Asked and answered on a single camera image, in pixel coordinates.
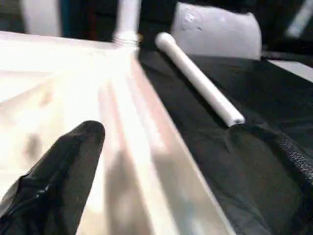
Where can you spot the white plastic table leg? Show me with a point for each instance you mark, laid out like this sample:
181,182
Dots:
195,73
128,14

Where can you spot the black work mat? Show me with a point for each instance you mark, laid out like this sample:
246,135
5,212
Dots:
205,147

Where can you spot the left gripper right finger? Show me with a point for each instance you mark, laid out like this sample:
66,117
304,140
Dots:
288,186

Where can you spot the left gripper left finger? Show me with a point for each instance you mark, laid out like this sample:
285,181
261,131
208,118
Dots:
54,186

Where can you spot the flat white board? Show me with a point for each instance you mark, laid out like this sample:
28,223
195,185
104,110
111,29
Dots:
298,69

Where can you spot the white plastic bag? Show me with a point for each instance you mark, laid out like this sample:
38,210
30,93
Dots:
220,34

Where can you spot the white plastic table top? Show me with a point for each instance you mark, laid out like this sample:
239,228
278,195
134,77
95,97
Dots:
73,73

